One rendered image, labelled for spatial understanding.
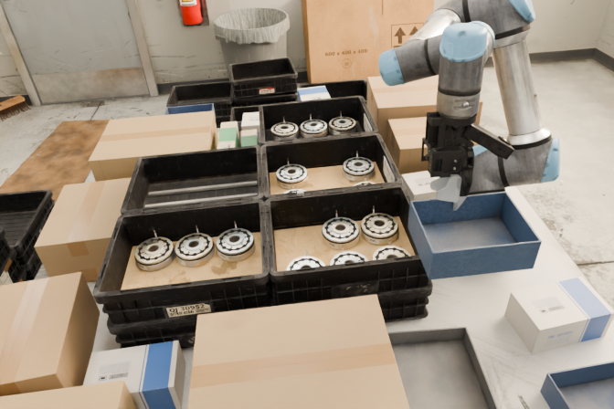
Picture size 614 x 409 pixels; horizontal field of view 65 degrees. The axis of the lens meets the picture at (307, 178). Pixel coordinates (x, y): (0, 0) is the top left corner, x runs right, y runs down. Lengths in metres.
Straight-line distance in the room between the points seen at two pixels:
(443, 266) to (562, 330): 0.48
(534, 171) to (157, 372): 1.05
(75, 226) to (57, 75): 3.16
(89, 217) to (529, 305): 1.23
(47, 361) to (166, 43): 3.38
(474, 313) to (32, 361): 1.06
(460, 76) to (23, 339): 1.07
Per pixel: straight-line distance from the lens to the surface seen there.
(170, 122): 1.90
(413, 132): 1.79
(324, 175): 1.60
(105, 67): 4.47
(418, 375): 1.24
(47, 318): 1.31
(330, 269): 1.13
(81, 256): 1.53
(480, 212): 1.07
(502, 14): 1.32
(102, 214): 1.56
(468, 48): 0.86
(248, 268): 1.29
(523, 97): 1.36
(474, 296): 1.42
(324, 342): 1.03
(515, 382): 1.29
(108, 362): 1.26
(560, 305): 1.35
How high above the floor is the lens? 1.73
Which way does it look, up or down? 35 degrees down
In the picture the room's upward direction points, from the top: 4 degrees counter-clockwise
